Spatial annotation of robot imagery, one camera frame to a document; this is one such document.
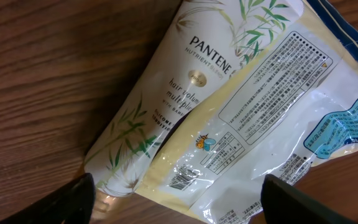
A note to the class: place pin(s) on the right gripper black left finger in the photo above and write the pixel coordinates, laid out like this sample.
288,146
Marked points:
72,203

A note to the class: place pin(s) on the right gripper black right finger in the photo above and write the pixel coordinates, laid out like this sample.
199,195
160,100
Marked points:
282,203

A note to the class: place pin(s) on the yellow wet wipes pack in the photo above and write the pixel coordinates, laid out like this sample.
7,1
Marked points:
294,107

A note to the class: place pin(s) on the white Pantene conditioner tube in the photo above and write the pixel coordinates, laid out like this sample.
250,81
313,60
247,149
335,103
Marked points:
207,43

